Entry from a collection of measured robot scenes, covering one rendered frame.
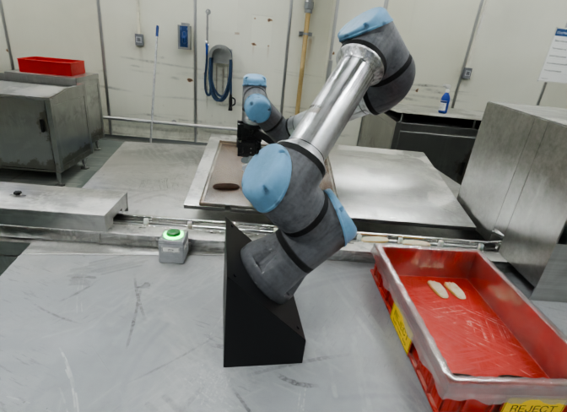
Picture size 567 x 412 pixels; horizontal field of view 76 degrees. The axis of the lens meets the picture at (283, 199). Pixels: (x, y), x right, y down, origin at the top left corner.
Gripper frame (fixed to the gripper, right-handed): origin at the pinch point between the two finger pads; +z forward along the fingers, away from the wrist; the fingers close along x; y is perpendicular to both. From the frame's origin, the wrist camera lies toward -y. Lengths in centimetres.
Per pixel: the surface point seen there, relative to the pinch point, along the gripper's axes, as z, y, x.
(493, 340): 4, -51, 72
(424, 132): 36, -142, -121
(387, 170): 7, -60, -15
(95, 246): 9, 50, 28
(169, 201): 15.8, 32.6, -4.7
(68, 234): 7, 58, 24
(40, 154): 98, 166, -194
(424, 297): 7, -42, 56
